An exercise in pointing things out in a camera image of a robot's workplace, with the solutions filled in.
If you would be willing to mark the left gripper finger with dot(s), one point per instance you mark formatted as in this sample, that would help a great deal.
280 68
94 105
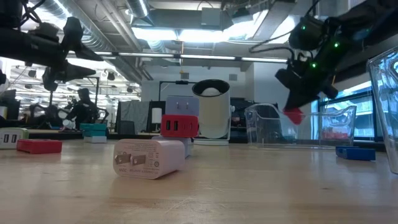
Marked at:
62 74
74 34

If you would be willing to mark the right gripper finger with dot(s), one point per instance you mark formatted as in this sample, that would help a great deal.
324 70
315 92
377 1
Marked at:
308 98
293 98

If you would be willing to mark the red small case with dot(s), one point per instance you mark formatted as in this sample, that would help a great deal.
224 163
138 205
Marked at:
294 116
38 146

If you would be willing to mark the white small case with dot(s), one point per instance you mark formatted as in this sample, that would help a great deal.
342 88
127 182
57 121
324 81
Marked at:
94 139

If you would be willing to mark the blue small case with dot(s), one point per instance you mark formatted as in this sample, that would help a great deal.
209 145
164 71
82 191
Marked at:
356 153

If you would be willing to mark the green and white wall charger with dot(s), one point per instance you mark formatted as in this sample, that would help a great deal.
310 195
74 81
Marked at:
12 137

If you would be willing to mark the lavender wall charger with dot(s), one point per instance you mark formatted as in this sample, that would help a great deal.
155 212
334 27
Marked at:
182 105

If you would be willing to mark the red multiport wall charger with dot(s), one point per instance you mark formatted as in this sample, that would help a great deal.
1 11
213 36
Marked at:
180 126

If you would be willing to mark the person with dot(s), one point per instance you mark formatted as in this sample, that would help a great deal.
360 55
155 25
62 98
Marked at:
84 109

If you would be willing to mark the clear plastic bin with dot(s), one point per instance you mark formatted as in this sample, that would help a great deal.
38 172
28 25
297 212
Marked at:
342 124
387 109

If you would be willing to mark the white cylinder container black rim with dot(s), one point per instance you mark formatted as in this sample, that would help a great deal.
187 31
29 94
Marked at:
214 118

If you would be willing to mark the grey cloth board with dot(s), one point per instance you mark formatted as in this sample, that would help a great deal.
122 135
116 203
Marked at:
133 115

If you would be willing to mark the white ball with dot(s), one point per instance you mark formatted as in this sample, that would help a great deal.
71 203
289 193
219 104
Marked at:
211 91

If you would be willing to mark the black box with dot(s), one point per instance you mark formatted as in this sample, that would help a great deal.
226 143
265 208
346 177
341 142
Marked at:
126 127

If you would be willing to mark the long ceiling tube light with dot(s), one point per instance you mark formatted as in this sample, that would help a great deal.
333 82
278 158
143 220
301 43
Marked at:
202 57

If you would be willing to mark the white cylinder lamp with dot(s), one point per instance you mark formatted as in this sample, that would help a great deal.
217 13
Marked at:
156 115

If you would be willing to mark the grey ceiling box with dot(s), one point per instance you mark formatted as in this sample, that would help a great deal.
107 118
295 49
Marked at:
211 17

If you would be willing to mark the black frame stand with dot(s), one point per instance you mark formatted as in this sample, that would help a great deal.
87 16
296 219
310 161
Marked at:
97 90

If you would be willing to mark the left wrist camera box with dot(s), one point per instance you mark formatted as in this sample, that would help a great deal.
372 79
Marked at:
11 12

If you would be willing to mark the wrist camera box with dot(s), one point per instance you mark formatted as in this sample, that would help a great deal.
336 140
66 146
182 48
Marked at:
306 34
11 12

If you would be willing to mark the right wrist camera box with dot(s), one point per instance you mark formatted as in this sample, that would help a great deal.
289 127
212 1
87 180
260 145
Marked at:
306 34

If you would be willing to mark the silver round air duct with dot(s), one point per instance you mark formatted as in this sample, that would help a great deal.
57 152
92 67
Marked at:
136 7

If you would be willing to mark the black aluminium table frame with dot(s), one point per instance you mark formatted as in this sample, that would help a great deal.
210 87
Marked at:
130 136

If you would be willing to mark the black rig frame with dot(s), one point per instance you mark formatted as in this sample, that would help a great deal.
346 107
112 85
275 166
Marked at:
182 82

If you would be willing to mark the white wall charger foreground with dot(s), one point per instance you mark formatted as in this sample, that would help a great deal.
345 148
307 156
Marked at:
149 158

